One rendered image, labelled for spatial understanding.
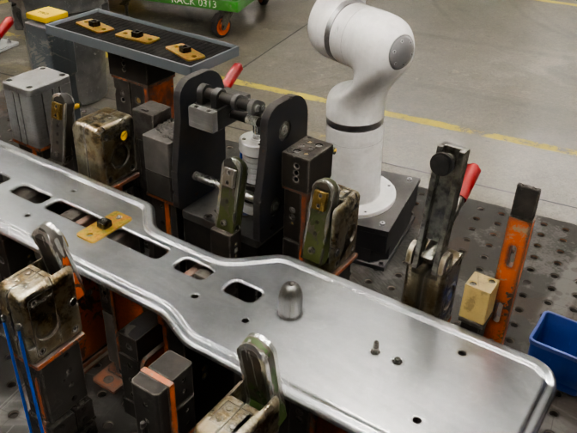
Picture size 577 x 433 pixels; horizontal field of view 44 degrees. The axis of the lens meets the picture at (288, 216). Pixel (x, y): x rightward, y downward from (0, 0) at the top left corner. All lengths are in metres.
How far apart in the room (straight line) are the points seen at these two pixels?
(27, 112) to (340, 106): 0.58
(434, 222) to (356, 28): 0.52
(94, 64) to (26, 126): 2.63
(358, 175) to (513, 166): 2.16
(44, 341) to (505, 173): 2.80
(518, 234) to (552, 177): 2.67
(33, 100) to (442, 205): 0.76
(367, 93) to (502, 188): 2.06
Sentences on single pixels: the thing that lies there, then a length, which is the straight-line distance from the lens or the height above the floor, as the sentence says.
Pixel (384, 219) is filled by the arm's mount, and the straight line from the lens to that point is 1.51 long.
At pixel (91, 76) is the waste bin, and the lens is 4.02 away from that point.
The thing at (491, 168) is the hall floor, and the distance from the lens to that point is 3.54.
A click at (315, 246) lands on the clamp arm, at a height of 1.01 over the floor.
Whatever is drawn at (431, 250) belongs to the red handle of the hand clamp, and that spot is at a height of 1.07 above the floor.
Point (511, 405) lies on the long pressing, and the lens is 0.88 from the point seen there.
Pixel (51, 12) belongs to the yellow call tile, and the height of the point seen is 1.16.
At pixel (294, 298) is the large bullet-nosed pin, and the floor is 1.03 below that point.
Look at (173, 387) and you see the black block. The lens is 0.87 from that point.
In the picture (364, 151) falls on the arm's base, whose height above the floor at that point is 0.94.
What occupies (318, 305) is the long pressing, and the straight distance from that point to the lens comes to 0.96.
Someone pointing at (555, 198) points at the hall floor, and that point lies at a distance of 3.39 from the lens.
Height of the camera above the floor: 1.61
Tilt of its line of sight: 33 degrees down
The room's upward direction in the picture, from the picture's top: 2 degrees clockwise
